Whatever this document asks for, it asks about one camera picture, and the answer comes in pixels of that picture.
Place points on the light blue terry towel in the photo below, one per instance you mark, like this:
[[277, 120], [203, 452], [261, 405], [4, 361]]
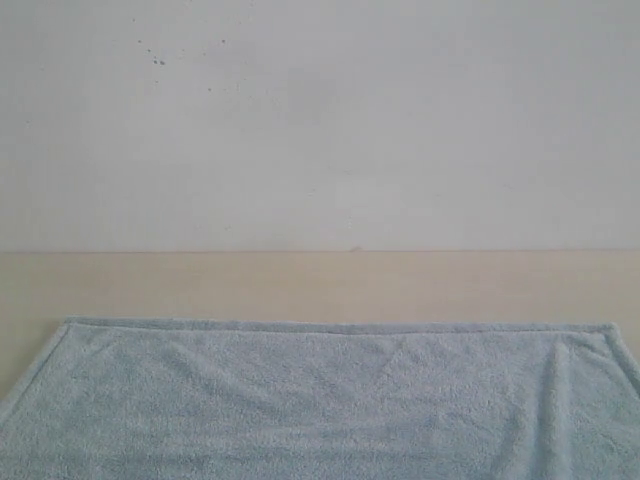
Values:
[[195, 399]]

